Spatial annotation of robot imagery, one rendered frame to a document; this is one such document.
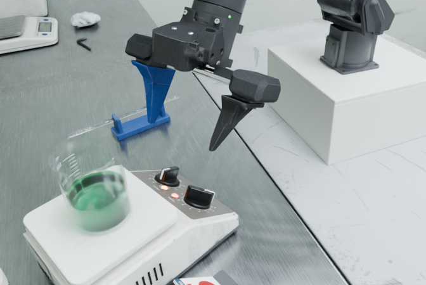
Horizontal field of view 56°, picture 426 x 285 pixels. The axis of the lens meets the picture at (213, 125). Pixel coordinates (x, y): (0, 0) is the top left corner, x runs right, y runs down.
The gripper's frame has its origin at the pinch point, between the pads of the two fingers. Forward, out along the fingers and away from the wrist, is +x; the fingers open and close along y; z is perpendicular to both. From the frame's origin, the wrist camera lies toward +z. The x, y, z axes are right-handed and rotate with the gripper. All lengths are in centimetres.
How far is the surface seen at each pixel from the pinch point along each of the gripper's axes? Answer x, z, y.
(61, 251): 13.6, 15.2, 0.3
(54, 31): 2, -35, -67
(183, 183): 9.7, -2.3, 1.1
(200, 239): 11.9, 3.8, 8.2
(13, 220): 21.5, 7.2, -16.6
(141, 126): 8.9, -13.5, -15.8
